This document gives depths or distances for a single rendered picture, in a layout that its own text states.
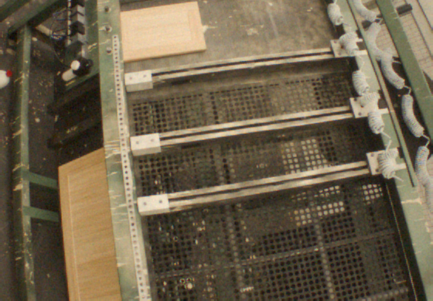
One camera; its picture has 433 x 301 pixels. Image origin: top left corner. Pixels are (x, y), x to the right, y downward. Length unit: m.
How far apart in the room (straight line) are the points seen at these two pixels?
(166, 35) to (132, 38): 0.17
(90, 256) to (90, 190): 0.34
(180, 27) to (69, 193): 1.04
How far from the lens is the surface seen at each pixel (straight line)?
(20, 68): 2.86
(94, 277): 2.35
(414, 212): 2.08
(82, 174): 2.50
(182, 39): 2.35
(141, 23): 2.44
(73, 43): 2.34
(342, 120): 2.18
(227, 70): 2.19
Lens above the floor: 2.03
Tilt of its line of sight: 23 degrees down
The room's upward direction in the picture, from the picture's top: 69 degrees clockwise
